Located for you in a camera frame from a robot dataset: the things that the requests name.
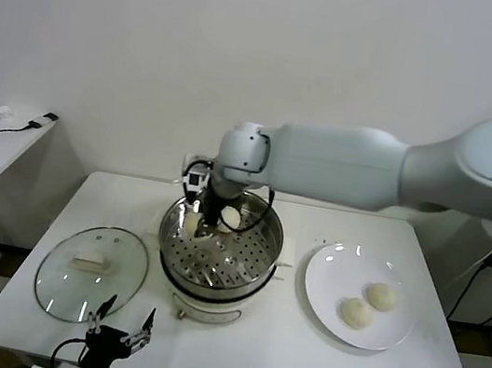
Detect white steamed baozi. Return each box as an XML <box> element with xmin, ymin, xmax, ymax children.
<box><xmin>218</xmin><ymin>206</ymin><xmax>242</xmax><ymax>231</ymax></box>
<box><xmin>335</xmin><ymin>295</ymin><xmax>377</xmax><ymax>334</ymax></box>
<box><xmin>182</xmin><ymin>211</ymin><xmax>205</xmax><ymax>241</ymax></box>
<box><xmin>362</xmin><ymin>281</ymin><xmax>402</xmax><ymax>315</ymax></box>

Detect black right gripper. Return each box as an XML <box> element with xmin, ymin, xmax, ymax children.
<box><xmin>184</xmin><ymin>182</ymin><xmax>227</xmax><ymax>242</ymax></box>

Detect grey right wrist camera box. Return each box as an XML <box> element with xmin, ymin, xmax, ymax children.
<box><xmin>180</xmin><ymin>155</ymin><xmax>213</xmax><ymax>193</ymax></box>

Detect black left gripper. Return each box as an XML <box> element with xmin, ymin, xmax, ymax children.
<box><xmin>78</xmin><ymin>290</ymin><xmax>160</xmax><ymax>368</ymax></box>

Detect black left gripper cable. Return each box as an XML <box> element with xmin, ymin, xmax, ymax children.
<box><xmin>49</xmin><ymin>334</ymin><xmax>87</xmax><ymax>368</ymax></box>

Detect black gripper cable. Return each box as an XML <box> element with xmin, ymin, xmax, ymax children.
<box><xmin>238</xmin><ymin>183</ymin><xmax>278</xmax><ymax>237</ymax></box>
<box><xmin>49</xmin><ymin>334</ymin><xmax>87</xmax><ymax>368</ymax></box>

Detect white round plate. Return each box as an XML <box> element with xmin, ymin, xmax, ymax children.
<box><xmin>294</xmin><ymin>237</ymin><xmax>425</xmax><ymax>358</ymax></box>

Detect stainless steel steamer basket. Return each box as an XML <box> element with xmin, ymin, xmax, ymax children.
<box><xmin>149</xmin><ymin>177</ymin><xmax>293</xmax><ymax>310</ymax></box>

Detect stainless steel steamer pot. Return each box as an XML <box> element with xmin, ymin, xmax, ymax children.
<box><xmin>130</xmin><ymin>206</ymin><xmax>301</xmax><ymax>340</ymax></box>

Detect black adapter cable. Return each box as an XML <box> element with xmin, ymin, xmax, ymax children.
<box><xmin>445</xmin><ymin>247</ymin><xmax>492</xmax><ymax>330</ymax></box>

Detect glass lid with cream handle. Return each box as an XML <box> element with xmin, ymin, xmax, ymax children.
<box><xmin>28</xmin><ymin>216</ymin><xmax>156</xmax><ymax>335</ymax></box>

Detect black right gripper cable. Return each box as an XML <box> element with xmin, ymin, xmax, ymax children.
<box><xmin>238</xmin><ymin>183</ymin><xmax>278</xmax><ymax>237</ymax></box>

